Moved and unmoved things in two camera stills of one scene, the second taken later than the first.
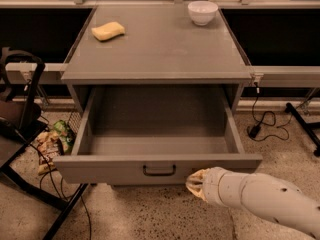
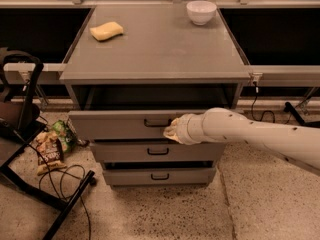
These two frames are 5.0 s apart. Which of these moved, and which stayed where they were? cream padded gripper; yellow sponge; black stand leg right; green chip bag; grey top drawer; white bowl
Moved: cream padded gripper; grey top drawer
Stayed: white bowl; green chip bag; black stand leg right; yellow sponge
